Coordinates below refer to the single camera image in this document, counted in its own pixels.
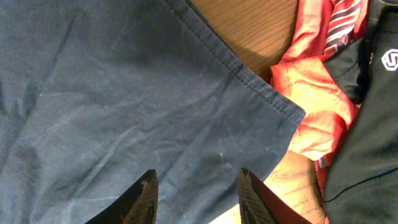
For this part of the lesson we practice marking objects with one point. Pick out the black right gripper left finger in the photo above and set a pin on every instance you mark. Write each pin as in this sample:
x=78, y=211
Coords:
x=137, y=205

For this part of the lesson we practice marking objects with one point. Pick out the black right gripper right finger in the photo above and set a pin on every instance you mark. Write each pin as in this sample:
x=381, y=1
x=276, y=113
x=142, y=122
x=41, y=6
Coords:
x=259, y=205

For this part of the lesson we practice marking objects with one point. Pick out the dark blue denim shorts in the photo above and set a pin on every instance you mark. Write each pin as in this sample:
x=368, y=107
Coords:
x=95, y=93

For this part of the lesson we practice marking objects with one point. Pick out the black garment with white logo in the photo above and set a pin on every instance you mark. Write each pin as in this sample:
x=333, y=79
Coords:
x=361, y=186

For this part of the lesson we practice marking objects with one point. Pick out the red orange garment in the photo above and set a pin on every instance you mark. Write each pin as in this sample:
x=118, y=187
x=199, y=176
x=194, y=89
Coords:
x=323, y=28

